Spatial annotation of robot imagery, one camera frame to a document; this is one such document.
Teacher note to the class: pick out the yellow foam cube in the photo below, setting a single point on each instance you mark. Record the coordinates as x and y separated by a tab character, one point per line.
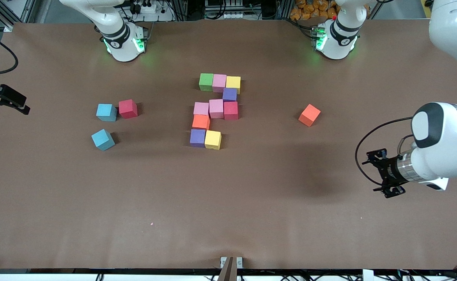
213	139
233	83

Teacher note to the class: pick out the green foam cube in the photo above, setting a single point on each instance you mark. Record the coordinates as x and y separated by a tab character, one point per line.
206	82

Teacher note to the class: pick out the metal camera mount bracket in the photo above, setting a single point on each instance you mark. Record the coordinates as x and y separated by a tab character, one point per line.
230	269

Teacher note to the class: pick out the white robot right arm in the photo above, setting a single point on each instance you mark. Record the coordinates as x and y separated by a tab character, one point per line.
121	43

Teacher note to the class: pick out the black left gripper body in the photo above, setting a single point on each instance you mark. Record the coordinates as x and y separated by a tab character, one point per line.
389	171

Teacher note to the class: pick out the red foam cube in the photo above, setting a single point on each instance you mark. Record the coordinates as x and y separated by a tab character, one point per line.
231	110
128	108

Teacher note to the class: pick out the aluminium frame profile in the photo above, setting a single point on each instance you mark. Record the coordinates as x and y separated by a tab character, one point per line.
2	19

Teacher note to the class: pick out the blue foam cube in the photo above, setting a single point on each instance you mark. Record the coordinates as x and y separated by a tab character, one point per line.
103	139
106	112

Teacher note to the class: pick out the white electronics box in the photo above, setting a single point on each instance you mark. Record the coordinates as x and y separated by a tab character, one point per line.
228	9

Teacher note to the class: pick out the purple foam cube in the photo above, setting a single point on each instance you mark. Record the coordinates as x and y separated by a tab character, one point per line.
229	95
197	137

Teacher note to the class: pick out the orange foam cube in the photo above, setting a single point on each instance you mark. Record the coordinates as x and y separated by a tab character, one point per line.
309	115
201	121

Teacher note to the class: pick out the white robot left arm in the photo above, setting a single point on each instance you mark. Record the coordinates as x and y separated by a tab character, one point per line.
447	148

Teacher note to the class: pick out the pink foam cube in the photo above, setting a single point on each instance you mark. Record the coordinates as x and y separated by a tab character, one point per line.
201	108
216	108
219	82

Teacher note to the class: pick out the white power strip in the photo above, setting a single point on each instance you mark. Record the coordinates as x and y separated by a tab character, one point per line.
148	8

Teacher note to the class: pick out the bag of oranges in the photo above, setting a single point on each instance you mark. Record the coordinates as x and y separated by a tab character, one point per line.
310	9

